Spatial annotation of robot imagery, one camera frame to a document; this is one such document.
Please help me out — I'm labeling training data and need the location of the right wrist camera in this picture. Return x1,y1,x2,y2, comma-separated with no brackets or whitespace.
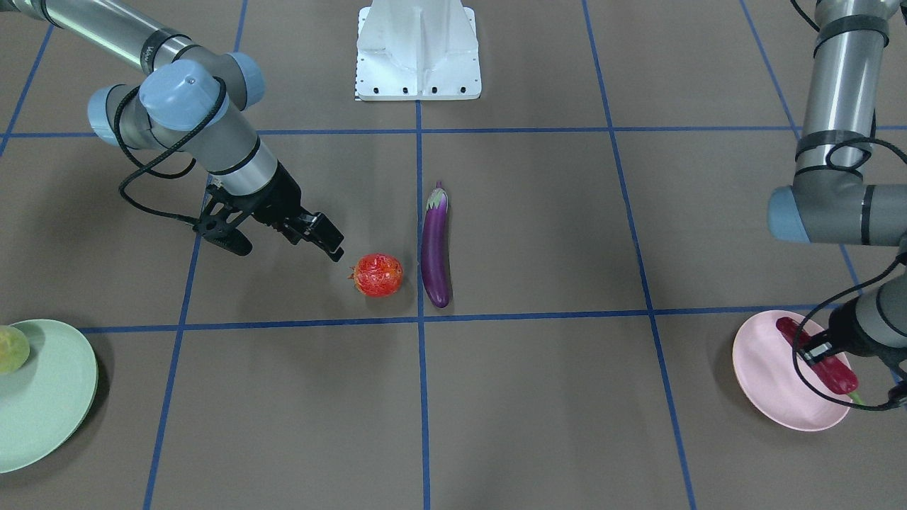
192,199,252,257

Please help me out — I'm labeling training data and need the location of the red chili pepper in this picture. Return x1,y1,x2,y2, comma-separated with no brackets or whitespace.
775,317,864,404

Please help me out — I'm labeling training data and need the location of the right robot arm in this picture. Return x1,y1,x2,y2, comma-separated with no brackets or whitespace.
2,1,344,261

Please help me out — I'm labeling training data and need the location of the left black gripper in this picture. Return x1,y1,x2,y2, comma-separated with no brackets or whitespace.
804,305,879,359

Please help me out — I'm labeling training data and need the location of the yellow pink peach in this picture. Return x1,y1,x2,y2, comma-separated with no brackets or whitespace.
1,325,31,375

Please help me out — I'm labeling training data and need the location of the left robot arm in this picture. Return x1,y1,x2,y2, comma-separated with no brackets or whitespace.
767,1,905,264

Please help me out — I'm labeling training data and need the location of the green plate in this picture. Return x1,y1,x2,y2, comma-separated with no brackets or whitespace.
1,319,99,474

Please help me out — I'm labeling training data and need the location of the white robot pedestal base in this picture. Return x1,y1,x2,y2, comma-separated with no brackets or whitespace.
354,1,483,101

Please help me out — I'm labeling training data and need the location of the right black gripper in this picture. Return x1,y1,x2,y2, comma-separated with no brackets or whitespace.
208,162,344,262

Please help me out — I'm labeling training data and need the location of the purple eggplant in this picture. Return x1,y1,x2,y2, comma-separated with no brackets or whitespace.
420,181,451,309

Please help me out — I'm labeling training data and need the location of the pink plate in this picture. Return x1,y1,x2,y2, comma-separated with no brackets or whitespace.
732,310,852,432

